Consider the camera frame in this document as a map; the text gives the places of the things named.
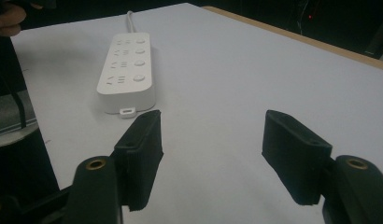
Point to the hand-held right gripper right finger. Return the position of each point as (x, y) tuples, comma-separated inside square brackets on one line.
[(292, 155)]

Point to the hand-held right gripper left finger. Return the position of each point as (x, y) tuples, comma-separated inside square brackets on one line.
[(139, 155)]

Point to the white power strip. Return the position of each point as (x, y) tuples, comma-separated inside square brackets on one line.
[(125, 84)]

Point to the small white connector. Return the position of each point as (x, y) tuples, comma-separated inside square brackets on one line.
[(127, 112)]

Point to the metal stand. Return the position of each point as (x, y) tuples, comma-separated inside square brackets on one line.
[(378, 37)]

